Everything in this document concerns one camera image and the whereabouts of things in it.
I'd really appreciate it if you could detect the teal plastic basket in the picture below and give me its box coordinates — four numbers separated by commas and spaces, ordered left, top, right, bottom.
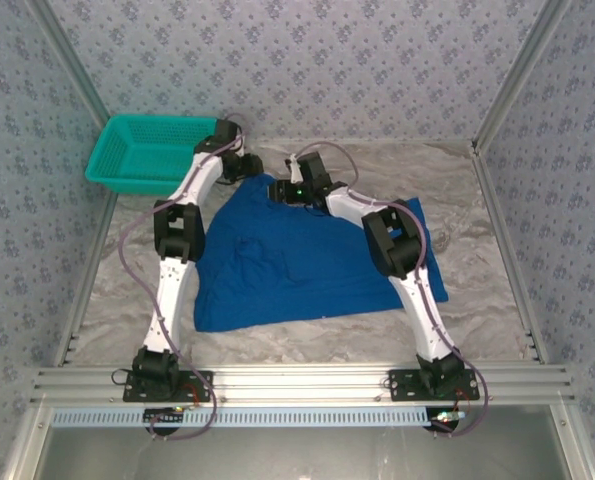
85, 114, 223, 198

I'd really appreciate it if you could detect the blue printed t-shirt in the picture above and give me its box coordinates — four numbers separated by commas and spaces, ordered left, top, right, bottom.
192, 172, 452, 335

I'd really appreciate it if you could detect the small black circuit board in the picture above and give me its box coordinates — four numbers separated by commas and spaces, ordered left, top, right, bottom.
426, 408, 467, 434
143, 407, 187, 434

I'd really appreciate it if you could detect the grey metal panel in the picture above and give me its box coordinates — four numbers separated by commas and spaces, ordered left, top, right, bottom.
39, 427, 571, 480

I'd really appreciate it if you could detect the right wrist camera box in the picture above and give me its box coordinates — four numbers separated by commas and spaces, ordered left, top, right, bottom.
283, 154, 304, 184

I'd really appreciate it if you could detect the aluminium frame post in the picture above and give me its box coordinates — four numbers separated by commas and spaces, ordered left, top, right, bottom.
26, 0, 116, 134
470, 0, 576, 157

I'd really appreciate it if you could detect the long aluminium base rail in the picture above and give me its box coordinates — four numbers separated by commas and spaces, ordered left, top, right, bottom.
31, 364, 576, 405

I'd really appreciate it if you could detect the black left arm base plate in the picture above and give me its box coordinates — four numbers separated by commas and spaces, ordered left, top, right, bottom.
122, 370, 214, 403

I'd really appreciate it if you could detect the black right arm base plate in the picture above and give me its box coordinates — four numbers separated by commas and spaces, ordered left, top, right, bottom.
387, 368, 481, 402

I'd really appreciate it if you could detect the white slotted cable duct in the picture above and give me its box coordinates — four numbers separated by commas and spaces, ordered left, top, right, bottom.
50, 405, 431, 429

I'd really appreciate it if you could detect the aluminium frame leg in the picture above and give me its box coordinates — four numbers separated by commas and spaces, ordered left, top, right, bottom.
1, 403, 53, 480
549, 403, 595, 480

